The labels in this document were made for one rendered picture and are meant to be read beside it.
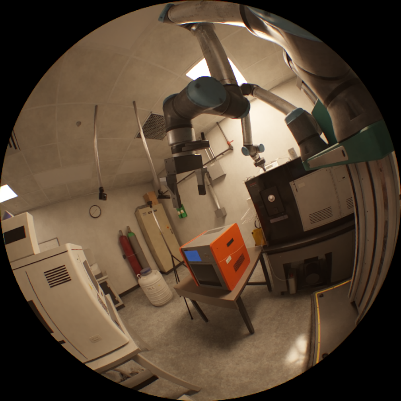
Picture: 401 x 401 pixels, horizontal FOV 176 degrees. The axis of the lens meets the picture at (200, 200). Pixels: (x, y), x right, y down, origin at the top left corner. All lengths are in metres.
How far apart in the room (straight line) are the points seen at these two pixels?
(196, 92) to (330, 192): 1.19
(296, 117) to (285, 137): 1.63
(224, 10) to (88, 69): 1.29
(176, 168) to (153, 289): 2.19
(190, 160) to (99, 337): 0.84
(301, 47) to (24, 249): 0.93
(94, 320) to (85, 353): 0.22
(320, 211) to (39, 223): 4.82
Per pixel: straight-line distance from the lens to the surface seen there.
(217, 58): 0.54
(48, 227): 3.90
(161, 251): 3.68
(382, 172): 0.59
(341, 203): 1.34
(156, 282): 2.36
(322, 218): 1.31
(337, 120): 0.36
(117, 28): 1.42
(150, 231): 3.58
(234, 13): 0.38
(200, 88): 0.32
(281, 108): 1.05
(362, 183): 0.80
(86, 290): 0.65
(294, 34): 0.25
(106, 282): 3.04
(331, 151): 0.47
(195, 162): 0.44
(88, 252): 3.44
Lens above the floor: 1.38
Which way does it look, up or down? 3 degrees up
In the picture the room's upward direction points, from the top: 23 degrees counter-clockwise
